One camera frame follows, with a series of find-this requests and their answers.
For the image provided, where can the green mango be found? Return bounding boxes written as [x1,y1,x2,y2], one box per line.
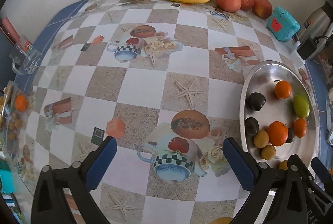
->
[293,94,311,119]

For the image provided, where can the clear plastic container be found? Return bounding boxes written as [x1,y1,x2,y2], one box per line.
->
[0,81,35,154]

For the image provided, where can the black charger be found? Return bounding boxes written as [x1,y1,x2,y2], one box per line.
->
[297,39,319,60]

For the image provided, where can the pink chair back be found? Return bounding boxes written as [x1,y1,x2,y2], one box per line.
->
[0,17,21,45]

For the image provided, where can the teal box with red label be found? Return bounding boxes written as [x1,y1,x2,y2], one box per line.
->
[265,6,300,42]

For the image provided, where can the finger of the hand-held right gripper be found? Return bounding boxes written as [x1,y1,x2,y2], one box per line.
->
[288,154,313,181]
[312,158,333,183]

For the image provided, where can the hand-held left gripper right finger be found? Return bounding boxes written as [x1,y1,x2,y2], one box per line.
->
[223,137,311,224]

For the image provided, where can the clear glass mug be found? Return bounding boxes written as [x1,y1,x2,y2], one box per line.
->
[10,35,42,75]

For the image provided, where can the round metal bowl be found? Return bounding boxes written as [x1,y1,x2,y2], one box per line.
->
[239,60,321,171]

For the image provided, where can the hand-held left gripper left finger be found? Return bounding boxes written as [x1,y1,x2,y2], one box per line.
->
[31,136,117,224]

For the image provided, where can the stainless steel thermos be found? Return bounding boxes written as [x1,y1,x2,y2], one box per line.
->
[302,1,333,60]

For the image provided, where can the orange inside plastic container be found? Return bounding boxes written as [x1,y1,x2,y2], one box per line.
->
[14,94,28,111]

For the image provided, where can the teal storage box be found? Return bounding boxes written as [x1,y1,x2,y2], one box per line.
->
[0,168,15,193]

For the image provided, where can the printed checkered tablecloth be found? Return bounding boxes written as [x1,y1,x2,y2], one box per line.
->
[0,0,333,224]

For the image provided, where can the orange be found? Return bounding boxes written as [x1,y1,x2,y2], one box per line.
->
[267,121,289,147]
[275,80,292,99]
[293,118,308,138]
[14,94,28,111]

